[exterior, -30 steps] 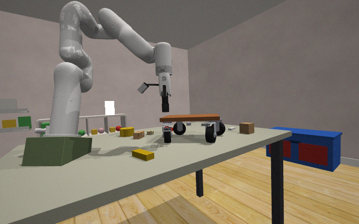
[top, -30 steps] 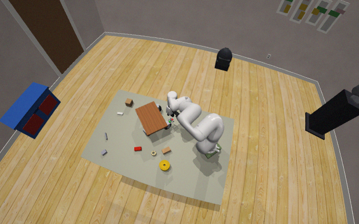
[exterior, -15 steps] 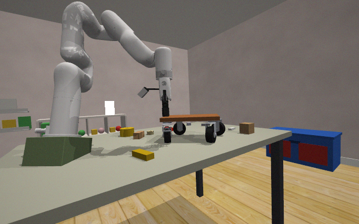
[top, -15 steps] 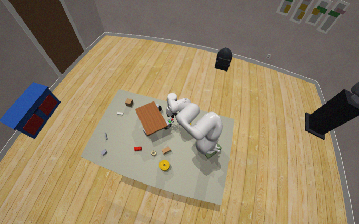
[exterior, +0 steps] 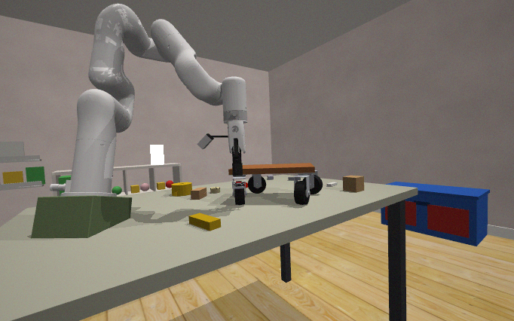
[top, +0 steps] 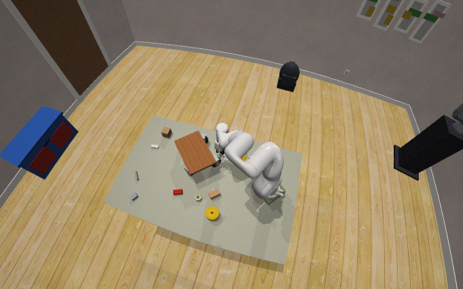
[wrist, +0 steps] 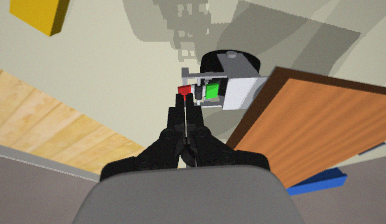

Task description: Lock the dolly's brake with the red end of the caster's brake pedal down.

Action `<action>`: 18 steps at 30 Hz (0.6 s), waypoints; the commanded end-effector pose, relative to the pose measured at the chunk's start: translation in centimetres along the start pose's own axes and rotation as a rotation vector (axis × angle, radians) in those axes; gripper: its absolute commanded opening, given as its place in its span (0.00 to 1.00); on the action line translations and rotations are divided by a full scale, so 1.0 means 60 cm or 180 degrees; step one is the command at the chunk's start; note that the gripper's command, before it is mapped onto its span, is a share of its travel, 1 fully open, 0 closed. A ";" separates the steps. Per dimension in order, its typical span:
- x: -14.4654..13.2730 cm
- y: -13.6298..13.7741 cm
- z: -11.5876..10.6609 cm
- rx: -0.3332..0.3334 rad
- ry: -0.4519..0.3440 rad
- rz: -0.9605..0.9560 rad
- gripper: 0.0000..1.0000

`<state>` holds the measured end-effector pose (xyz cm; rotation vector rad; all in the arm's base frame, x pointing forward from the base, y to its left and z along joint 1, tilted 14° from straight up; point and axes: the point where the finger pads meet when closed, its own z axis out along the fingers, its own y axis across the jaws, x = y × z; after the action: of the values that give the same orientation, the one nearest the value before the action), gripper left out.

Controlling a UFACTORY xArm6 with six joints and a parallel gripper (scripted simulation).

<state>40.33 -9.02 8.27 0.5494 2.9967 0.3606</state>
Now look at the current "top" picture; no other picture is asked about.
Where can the tan rectangular block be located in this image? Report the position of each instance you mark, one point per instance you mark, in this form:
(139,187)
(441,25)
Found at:
(214,194)

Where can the yellow short cylinder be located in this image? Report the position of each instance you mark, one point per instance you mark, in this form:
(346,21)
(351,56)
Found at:
(210,216)

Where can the brown cardboard box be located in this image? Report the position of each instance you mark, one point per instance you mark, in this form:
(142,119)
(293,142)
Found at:
(166,132)

